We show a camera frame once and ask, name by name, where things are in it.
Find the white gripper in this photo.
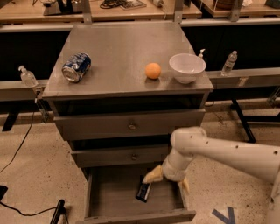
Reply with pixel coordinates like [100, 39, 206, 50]
[143, 148, 194, 195]

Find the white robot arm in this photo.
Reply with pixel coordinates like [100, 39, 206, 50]
[143, 126, 280, 224]

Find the middle grey drawer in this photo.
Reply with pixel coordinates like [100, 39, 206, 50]
[71, 143, 172, 168]

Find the grey drawer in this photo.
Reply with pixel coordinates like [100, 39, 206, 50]
[76, 164, 196, 224]
[54, 108, 206, 141]
[71, 143, 172, 168]

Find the top grey drawer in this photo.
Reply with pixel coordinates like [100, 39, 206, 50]
[54, 108, 206, 141]

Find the bottom grey drawer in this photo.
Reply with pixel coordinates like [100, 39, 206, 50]
[76, 164, 196, 224]

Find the grey wooden drawer cabinet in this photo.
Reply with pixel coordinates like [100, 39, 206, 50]
[42, 20, 214, 179]

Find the blue tape floor marking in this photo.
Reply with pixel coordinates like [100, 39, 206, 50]
[211, 206, 236, 224]

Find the orange fruit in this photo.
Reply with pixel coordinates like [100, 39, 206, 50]
[145, 63, 161, 80]

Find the white bowl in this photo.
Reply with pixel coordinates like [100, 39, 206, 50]
[169, 53, 206, 84]

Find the black stand on floor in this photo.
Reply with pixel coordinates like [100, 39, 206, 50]
[50, 199, 69, 224]

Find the clear water bottle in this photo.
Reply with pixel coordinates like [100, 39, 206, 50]
[221, 51, 237, 76]

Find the blue soda can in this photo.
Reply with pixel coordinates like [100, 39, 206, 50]
[61, 52, 91, 83]

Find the clear sanitizer pump bottle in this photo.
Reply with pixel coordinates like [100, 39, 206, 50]
[18, 66, 39, 88]

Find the wooden workbench right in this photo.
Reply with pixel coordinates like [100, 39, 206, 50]
[201, 0, 280, 18]

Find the wooden workbench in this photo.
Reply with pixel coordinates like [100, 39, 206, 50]
[0, 0, 203, 25]
[201, 0, 280, 18]

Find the wooden workbench left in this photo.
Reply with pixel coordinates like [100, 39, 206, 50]
[0, 0, 203, 25]

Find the black floor cable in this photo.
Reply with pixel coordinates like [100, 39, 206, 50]
[0, 110, 60, 217]

